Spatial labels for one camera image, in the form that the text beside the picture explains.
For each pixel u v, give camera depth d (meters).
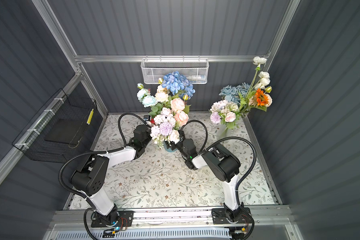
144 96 0.78
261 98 0.69
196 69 0.83
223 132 0.96
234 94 0.80
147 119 0.79
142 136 0.72
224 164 0.54
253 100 0.72
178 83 0.70
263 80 0.74
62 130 0.73
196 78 0.87
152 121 0.79
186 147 0.74
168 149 0.87
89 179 0.48
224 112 0.81
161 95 0.76
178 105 0.74
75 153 0.94
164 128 0.68
